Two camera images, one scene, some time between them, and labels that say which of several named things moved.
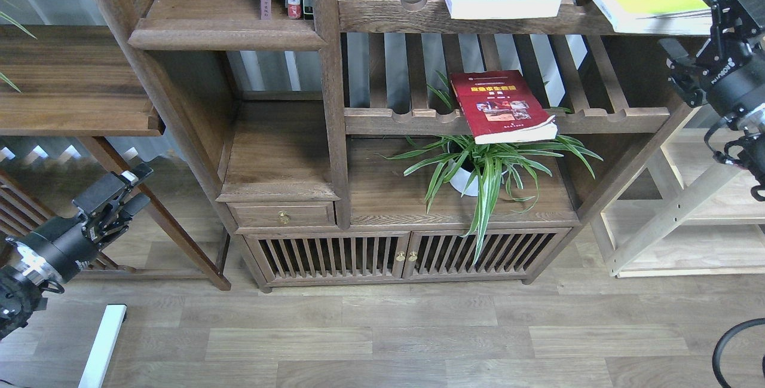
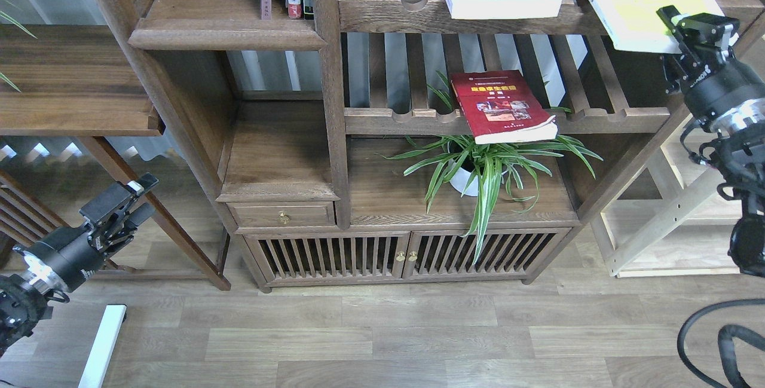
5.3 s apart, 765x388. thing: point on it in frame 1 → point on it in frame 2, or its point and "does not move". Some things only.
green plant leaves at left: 3,78 does not move
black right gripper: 728,70 → 722,83
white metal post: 96,368 does not move
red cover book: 499,107 does not move
